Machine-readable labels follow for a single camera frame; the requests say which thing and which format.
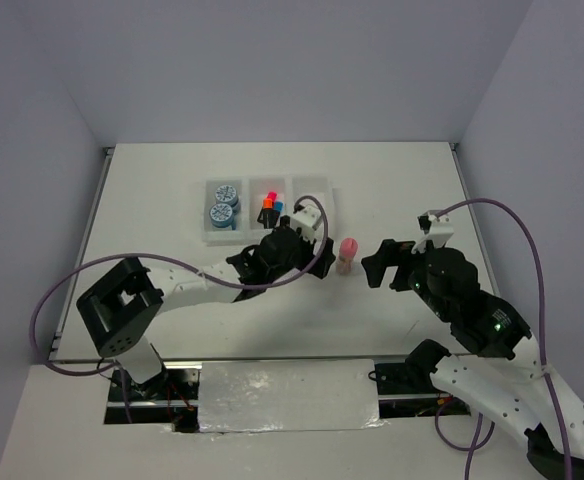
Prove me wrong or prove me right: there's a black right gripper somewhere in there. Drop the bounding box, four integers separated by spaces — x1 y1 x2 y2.
359 236 450 319

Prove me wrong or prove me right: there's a pink-lidded toothpick jar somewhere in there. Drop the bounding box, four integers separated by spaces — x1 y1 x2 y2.
335 237 358 275

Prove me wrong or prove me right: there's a blue paint jar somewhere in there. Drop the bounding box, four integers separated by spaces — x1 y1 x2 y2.
208 203 237 231
214 184 241 212

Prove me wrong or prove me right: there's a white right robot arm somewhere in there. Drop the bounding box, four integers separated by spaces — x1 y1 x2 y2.
361 239 584 479

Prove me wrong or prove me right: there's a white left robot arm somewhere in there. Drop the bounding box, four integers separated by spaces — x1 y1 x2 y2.
76 213 336 399

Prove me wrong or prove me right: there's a white three-compartment foam tray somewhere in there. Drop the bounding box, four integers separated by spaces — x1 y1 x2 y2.
202 175 334 246

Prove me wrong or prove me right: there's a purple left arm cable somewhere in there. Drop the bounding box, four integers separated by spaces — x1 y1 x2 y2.
29 195 329 425

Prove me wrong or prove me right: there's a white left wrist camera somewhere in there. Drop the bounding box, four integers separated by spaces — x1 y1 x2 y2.
290 205 323 242

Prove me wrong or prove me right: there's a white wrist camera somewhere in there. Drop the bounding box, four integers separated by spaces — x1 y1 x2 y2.
411 211 454 254
290 205 323 242

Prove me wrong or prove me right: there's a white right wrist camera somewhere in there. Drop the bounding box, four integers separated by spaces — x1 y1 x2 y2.
411 211 454 254

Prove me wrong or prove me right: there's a silver foil-covered base plate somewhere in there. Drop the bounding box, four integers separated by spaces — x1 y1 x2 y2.
103 355 473 434

